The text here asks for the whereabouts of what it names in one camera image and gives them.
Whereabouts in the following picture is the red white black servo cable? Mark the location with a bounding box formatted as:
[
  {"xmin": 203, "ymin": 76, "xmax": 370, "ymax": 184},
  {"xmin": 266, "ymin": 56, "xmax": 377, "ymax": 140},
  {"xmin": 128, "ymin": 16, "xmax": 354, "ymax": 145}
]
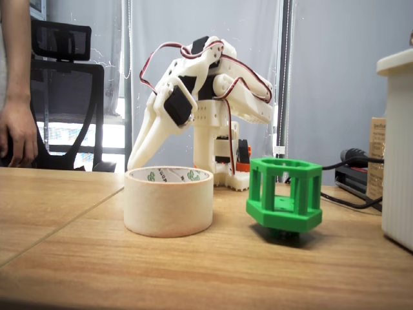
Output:
[
  {"xmin": 139, "ymin": 41, "xmax": 225, "ymax": 96},
  {"xmin": 221, "ymin": 54, "xmax": 274, "ymax": 174}
]

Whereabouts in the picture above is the white ribbed storage bin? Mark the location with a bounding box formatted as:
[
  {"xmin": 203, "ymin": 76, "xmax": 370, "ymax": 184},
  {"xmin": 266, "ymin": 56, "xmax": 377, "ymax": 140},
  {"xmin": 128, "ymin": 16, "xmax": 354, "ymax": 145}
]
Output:
[{"xmin": 376, "ymin": 48, "xmax": 413, "ymax": 253}]

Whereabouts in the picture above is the brown cardboard box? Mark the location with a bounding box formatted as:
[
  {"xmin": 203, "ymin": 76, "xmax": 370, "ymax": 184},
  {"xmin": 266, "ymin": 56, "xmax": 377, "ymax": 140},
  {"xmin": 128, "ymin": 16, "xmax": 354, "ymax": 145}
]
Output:
[{"xmin": 367, "ymin": 116, "xmax": 387, "ymax": 200}]

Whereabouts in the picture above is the person's hand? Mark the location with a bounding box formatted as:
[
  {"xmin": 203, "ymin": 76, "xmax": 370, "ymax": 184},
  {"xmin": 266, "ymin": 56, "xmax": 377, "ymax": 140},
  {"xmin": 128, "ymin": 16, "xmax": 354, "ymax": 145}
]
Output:
[{"xmin": 0, "ymin": 93, "xmax": 39, "ymax": 168}]

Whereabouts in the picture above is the grey window frame post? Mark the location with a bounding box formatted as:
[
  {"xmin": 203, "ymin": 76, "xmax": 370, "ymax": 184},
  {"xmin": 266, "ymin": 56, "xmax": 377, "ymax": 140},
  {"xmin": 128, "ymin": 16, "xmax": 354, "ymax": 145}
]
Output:
[{"xmin": 276, "ymin": 0, "xmax": 294, "ymax": 156}]

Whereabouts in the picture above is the white bead blind cord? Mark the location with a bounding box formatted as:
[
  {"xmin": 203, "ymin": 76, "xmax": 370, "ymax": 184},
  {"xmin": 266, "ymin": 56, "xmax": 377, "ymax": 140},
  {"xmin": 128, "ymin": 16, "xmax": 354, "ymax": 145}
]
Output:
[{"xmin": 123, "ymin": 0, "xmax": 132, "ymax": 79}]

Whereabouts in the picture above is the black power cable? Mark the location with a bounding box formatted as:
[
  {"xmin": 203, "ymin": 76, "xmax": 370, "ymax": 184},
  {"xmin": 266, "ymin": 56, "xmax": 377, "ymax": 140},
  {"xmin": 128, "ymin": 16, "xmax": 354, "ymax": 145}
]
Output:
[
  {"xmin": 320, "ymin": 191, "xmax": 384, "ymax": 211},
  {"xmin": 321, "ymin": 147, "xmax": 385, "ymax": 171}
]

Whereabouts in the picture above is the beige masking tape roll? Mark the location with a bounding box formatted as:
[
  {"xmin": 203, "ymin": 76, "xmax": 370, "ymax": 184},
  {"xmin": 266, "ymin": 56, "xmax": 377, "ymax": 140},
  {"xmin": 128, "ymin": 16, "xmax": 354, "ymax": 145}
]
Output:
[{"xmin": 123, "ymin": 166, "xmax": 215, "ymax": 239}]

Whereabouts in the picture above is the green hexagonal printed component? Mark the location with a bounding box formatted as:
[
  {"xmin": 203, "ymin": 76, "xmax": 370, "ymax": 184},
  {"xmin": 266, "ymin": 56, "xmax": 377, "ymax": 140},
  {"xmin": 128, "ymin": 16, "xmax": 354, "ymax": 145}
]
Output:
[{"xmin": 245, "ymin": 157, "xmax": 323, "ymax": 243}]

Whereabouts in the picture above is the black office chair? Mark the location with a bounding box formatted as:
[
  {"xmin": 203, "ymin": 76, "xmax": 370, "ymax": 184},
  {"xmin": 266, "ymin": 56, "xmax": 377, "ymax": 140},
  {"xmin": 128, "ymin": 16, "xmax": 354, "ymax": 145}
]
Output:
[{"xmin": 30, "ymin": 19, "xmax": 117, "ymax": 172}]

